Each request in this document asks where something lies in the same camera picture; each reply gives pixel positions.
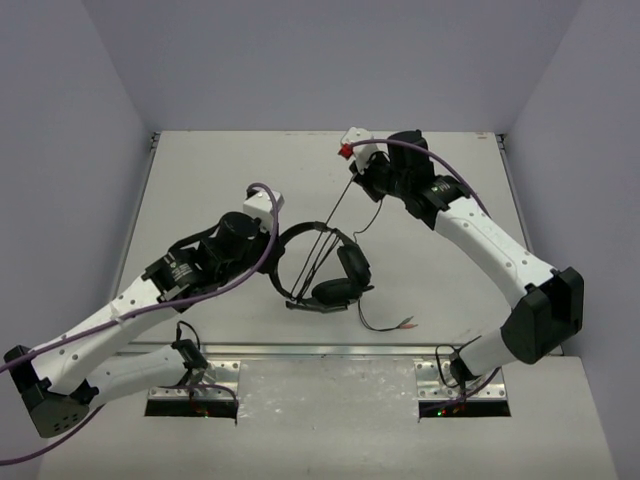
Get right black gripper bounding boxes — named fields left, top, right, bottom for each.
left=351, top=146, right=410, bottom=203

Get black headphone cable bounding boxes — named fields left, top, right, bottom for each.
left=292, top=172, right=417, bottom=332

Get black headphones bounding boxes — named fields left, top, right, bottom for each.
left=269, top=221, right=374, bottom=314

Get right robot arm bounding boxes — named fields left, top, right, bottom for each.
left=339, top=127, right=584, bottom=388

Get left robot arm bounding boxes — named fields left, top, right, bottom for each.
left=4, top=212, right=278, bottom=438

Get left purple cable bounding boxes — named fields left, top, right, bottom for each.
left=0, top=182, right=278, bottom=464

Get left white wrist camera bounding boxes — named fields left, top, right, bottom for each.
left=242, top=188, right=285, bottom=233

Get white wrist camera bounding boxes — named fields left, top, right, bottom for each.
left=338, top=126, right=381, bottom=174
left=242, top=188, right=285, bottom=233

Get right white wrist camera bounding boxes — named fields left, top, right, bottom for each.
left=338, top=126, right=381, bottom=174

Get left metal base bracket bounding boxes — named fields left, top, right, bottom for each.
left=147, top=358, right=242, bottom=402

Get metal base bracket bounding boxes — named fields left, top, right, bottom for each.
left=147, top=358, right=242, bottom=402
left=414, top=357, right=507, bottom=402

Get right metal base bracket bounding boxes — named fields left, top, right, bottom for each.
left=414, top=357, right=507, bottom=402

